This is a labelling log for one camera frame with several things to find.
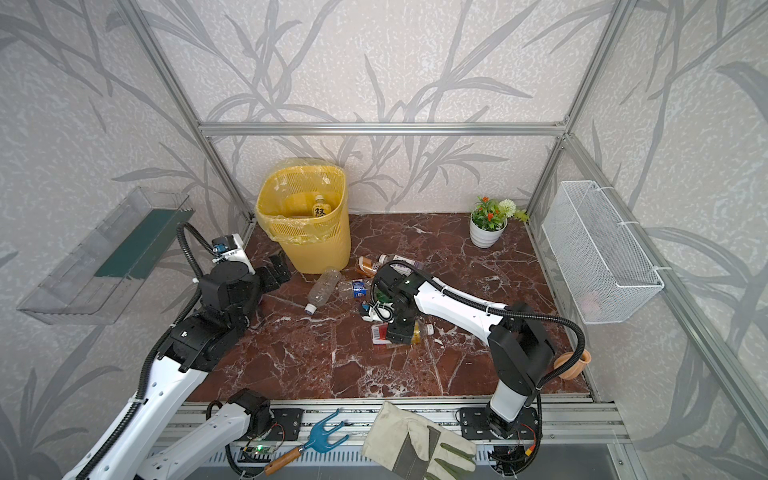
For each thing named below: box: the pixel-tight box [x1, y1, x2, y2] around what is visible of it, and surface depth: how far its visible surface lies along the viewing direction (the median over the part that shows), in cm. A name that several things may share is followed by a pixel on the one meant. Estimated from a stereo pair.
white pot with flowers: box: [470, 196, 530, 249], surface depth 105 cm
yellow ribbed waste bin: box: [256, 165, 351, 274], surface depth 96 cm
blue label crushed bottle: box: [352, 279, 368, 299], surface depth 97 cm
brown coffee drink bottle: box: [358, 256, 377, 278], surface depth 101 cm
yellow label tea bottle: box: [312, 194, 331, 218], surface depth 101 cm
